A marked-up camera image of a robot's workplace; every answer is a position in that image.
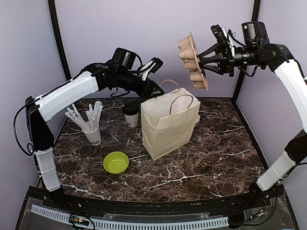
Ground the white cup holding straws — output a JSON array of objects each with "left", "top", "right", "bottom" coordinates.
[{"left": 83, "top": 128, "right": 101, "bottom": 146}]

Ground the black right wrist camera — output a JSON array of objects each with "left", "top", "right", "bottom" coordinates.
[{"left": 241, "top": 21, "right": 270, "bottom": 47}]

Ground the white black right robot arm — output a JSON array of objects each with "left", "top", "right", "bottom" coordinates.
[{"left": 197, "top": 68, "right": 307, "bottom": 198}]

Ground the white scalloped ceramic bowl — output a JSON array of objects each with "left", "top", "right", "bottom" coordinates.
[{"left": 194, "top": 115, "right": 201, "bottom": 126}]

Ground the black corner frame post right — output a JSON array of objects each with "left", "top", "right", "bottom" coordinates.
[{"left": 232, "top": 0, "right": 262, "bottom": 104}]

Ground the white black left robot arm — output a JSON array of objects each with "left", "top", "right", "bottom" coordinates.
[{"left": 18, "top": 57, "right": 164, "bottom": 209}]

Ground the white slotted cable duct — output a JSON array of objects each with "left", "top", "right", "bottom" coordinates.
[{"left": 30, "top": 205, "right": 229, "bottom": 230}]

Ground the black front table rail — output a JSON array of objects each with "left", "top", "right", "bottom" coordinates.
[{"left": 20, "top": 185, "right": 291, "bottom": 219}]

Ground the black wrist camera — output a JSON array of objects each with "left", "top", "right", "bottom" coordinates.
[
  {"left": 111, "top": 47, "right": 136, "bottom": 70},
  {"left": 241, "top": 21, "right": 270, "bottom": 47}
]

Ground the white paper coffee cup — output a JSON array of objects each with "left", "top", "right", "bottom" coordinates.
[{"left": 124, "top": 113, "right": 139, "bottom": 128}]

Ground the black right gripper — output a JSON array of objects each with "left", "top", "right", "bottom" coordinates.
[{"left": 197, "top": 42, "right": 265, "bottom": 76}]

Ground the black corner frame post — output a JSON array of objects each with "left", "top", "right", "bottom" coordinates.
[
  {"left": 232, "top": 0, "right": 262, "bottom": 104},
  {"left": 47, "top": 0, "right": 73, "bottom": 81}
]

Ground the bundle of white wrapped straws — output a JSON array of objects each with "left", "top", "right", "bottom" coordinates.
[{"left": 65, "top": 101, "right": 103, "bottom": 134}]

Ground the black corner frame post left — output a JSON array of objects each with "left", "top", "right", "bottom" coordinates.
[{"left": 47, "top": 0, "right": 73, "bottom": 81}]

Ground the brown paper takeout bag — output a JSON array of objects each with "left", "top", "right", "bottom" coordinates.
[{"left": 141, "top": 86, "right": 201, "bottom": 161}]

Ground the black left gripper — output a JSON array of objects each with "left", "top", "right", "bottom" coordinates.
[{"left": 117, "top": 69, "right": 165, "bottom": 99}]

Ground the lime green bowl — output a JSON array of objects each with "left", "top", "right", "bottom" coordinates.
[{"left": 103, "top": 151, "right": 129, "bottom": 174}]

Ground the brown cardboard cup carrier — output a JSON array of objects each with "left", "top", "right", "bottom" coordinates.
[{"left": 177, "top": 32, "right": 209, "bottom": 91}]

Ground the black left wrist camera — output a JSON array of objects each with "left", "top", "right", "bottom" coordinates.
[{"left": 111, "top": 47, "right": 136, "bottom": 70}]

